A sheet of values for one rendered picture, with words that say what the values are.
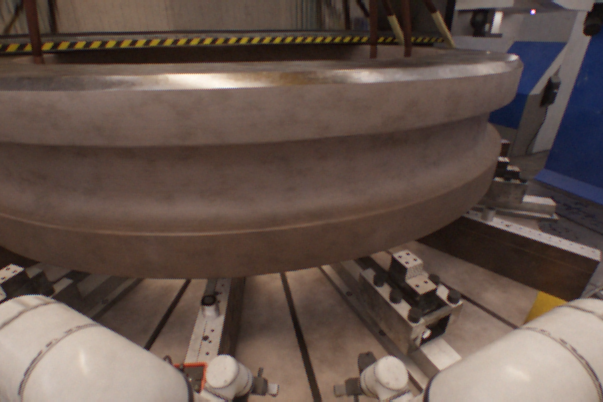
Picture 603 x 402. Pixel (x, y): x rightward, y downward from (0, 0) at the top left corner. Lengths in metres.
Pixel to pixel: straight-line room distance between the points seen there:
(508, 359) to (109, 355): 0.46
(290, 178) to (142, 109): 0.67
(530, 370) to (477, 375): 0.05
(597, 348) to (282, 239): 1.19
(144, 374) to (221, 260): 1.12
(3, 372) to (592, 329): 0.70
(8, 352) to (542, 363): 0.61
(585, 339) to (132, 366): 0.53
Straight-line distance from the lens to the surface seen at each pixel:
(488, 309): 2.48
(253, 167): 1.44
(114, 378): 0.44
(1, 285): 2.15
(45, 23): 4.38
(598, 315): 0.56
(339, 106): 1.31
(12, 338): 0.53
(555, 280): 2.74
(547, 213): 3.84
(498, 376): 0.45
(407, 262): 1.76
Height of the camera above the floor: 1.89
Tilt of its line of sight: 28 degrees down
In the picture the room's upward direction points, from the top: straight up
